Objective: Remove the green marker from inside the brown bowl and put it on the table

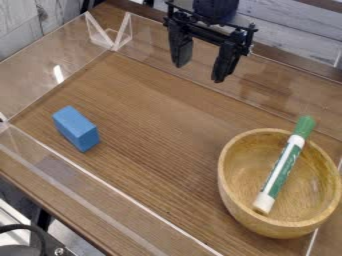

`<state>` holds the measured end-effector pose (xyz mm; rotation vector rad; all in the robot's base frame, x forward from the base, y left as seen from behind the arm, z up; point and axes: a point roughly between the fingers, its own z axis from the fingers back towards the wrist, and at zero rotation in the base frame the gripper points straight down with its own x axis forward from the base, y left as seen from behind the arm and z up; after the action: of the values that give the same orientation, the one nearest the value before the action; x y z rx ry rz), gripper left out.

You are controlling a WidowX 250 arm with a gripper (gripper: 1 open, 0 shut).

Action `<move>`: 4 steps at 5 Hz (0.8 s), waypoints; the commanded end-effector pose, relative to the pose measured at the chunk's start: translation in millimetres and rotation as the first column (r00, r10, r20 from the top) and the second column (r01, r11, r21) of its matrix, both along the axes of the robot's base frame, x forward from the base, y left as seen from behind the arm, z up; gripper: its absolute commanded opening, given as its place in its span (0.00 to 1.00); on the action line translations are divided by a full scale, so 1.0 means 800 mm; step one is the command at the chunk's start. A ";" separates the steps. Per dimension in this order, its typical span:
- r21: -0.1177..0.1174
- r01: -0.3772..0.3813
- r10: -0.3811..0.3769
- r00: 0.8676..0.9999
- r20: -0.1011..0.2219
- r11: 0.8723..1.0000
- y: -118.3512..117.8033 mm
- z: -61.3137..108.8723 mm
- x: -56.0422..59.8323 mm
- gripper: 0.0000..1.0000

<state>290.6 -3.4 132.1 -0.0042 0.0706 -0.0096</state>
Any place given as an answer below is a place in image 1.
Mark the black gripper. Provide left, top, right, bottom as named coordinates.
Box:
left=164, top=0, right=257, bottom=83

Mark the green and white marker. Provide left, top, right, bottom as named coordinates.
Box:
left=252, top=116, right=315, bottom=215

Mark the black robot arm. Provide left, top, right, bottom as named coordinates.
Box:
left=163, top=0, right=257, bottom=83

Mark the brown wooden bowl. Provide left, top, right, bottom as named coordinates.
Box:
left=217, top=128, right=342, bottom=239

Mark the blue rectangular block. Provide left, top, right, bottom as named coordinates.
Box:
left=52, top=106, right=100, bottom=152

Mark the clear acrylic corner bracket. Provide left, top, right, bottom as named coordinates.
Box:
left=84, top=12, right=132, bottom=52

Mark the black metal bracket with bolt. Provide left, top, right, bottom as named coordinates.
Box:
left=44, top=233, right=77, bottom=256

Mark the black cable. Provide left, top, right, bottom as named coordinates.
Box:
left=0, top=223, right=48, bottom=256

